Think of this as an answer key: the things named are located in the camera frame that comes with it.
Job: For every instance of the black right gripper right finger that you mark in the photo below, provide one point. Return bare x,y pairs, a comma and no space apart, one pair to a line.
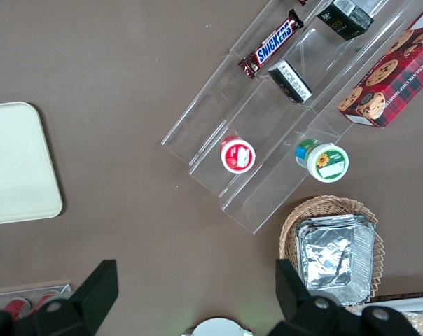
295,301

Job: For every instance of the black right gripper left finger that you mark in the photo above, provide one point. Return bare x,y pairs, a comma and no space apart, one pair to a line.
92,297

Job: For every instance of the light wicker basket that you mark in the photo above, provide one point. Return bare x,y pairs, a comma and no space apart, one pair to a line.
290,227

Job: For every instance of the cream plastic tray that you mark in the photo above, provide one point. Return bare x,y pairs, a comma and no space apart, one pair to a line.
19,164

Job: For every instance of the clear acrylic bottle rack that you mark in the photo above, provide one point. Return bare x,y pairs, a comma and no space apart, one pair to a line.
66,288

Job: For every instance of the stack of foil trays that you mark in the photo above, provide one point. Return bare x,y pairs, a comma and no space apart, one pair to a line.
337,259

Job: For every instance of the white rectangular snack bin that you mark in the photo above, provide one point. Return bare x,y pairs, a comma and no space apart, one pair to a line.
400,305

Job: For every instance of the green lid yogurt cup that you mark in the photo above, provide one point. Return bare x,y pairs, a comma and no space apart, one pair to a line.
325,162

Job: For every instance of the red lid yogurt cup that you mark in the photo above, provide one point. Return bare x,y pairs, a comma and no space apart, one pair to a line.
237,157

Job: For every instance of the clear acrylic stepped shelf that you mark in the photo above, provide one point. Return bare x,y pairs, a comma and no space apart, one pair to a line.
239,105

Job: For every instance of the small black carton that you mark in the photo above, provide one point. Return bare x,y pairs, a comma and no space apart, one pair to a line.
344,17
290,82

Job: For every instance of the red plaid cookie box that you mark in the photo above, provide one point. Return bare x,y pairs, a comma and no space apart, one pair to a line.
393,80

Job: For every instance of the Snickers chocolate bar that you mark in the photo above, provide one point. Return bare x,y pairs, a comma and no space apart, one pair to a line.
272,43
303,2

